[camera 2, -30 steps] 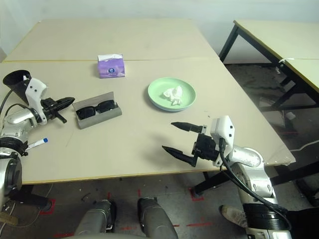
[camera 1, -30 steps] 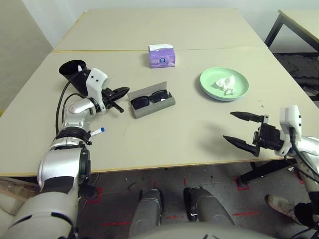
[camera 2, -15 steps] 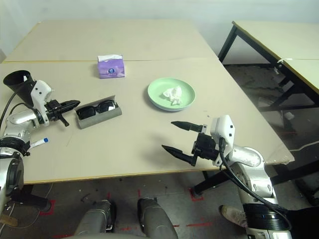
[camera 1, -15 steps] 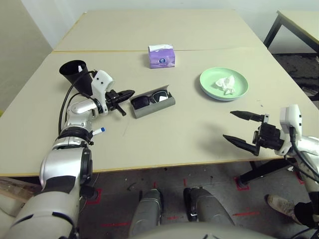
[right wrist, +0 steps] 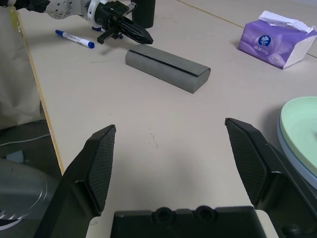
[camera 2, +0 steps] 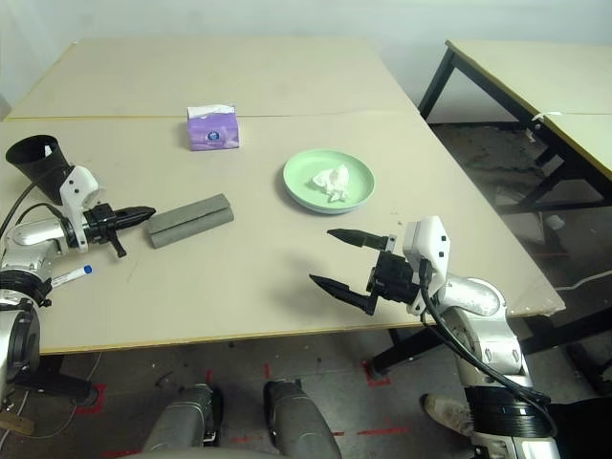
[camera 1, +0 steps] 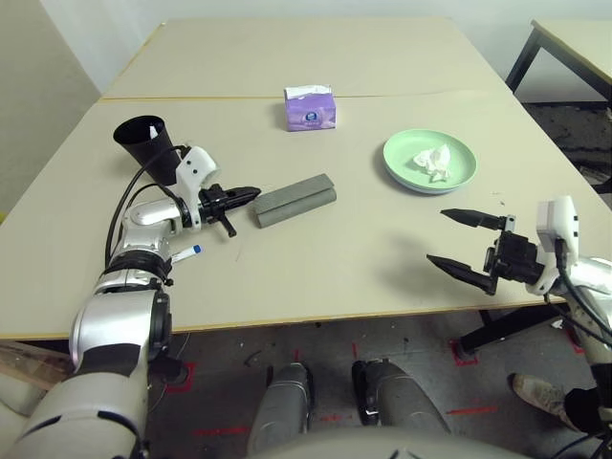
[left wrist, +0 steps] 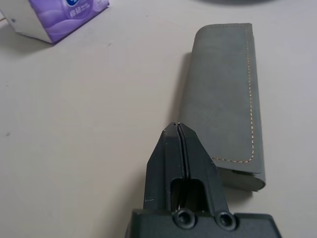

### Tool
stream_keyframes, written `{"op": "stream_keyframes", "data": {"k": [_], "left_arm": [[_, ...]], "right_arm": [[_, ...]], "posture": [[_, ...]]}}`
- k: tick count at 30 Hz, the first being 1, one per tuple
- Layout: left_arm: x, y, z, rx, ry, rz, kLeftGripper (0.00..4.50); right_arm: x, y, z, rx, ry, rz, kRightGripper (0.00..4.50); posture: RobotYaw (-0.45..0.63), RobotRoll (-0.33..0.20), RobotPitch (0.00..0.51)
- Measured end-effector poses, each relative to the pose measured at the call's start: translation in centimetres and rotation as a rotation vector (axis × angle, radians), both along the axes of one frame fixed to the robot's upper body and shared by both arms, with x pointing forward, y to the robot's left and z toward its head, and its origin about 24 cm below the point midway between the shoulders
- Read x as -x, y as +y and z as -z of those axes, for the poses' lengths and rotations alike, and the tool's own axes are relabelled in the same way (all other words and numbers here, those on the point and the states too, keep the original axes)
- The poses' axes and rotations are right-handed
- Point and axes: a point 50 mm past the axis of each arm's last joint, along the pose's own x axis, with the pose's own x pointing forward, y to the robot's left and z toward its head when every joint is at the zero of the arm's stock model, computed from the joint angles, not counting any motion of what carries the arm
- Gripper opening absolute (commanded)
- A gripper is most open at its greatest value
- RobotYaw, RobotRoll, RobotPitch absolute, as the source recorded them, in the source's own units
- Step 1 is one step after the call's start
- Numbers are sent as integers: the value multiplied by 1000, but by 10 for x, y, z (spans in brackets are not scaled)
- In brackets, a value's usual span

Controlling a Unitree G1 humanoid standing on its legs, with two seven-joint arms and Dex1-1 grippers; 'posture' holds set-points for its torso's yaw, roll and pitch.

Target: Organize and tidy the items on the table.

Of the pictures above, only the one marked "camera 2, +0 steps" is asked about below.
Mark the grey robot torso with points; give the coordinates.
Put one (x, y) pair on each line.
(201, 454)

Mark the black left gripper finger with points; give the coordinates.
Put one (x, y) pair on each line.
(131, 221)
(136, 212)

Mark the bystander black trouser leg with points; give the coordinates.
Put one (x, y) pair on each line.
(588, 430)

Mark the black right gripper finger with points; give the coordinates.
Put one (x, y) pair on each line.
(342, 290)
(358, 238)

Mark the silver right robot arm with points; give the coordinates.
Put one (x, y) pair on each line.
(483, 306)

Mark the bystander worn white shoe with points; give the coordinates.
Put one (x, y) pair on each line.
(444, 411)

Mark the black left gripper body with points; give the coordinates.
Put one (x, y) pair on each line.
(100, 224)

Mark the beige side table black frame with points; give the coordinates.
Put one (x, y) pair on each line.
(526, 76)

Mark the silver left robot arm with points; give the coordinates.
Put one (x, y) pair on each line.
(33, 234)

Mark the grey left robot leg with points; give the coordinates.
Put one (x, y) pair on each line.
(184, 416)

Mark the blue marker with round cap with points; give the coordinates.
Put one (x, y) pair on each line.
(72, 276)

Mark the grey right robot leg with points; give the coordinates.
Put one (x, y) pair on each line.
(299, 421)

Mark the white tissue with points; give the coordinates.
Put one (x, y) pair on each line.
(332, 181)

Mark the small white round container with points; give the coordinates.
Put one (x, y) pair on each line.
(555, 221)

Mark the tapered black cup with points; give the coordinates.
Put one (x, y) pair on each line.
(36, 162)

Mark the purple tissue pack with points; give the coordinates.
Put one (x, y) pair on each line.
(212, 134)

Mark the grey glasses case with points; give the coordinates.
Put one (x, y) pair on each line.
(191, 220)

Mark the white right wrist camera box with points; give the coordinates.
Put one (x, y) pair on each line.
(430, 244)

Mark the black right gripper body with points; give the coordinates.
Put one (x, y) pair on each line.
(392, 279)

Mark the green plate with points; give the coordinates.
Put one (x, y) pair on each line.
(306, 167)

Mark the grey robot leg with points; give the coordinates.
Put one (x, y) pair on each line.
(184, 416)
(299, 421)

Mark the brown wooden block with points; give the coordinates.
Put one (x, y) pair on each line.
(16, 425)

